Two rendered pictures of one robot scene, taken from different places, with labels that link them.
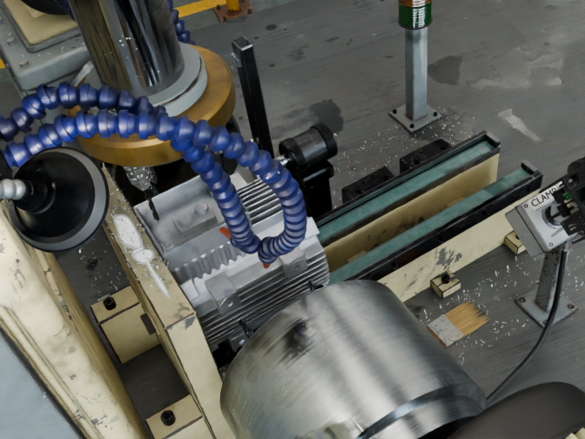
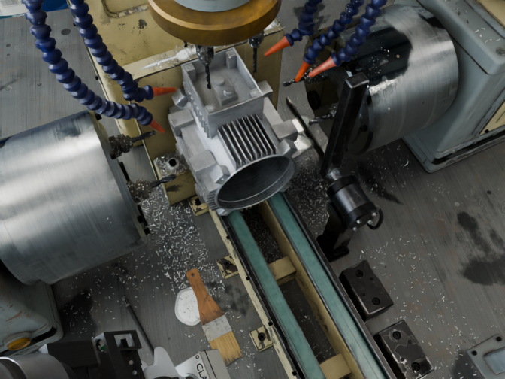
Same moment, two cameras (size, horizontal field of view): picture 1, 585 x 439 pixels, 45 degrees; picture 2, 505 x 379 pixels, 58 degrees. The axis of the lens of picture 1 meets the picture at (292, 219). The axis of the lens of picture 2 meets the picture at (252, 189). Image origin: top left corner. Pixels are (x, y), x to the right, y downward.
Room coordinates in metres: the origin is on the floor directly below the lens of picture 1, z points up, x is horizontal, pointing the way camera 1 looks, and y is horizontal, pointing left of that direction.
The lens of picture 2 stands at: (0.66, -0.40, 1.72)
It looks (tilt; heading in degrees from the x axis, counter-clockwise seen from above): 61 degrees down; 86
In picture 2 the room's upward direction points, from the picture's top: 1 degrees clockwise
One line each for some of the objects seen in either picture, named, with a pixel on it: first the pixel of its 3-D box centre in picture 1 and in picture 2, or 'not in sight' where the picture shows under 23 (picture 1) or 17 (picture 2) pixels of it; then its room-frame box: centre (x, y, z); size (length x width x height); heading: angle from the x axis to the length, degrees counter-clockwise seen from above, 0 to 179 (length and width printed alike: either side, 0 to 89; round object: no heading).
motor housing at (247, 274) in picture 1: (236, 259); (233, 142); (0.66, 0.09, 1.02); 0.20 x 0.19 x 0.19; 112
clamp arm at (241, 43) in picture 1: (258, 115); (340, 134); (0.83, 0.02, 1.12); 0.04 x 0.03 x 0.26; 113
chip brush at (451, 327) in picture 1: (430, 341); (210, 314); (0.60, -0.18, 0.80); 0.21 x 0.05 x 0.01; 114
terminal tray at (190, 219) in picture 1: (196, 227); (222, 93); (0.64, 0.13, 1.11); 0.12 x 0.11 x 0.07; 112
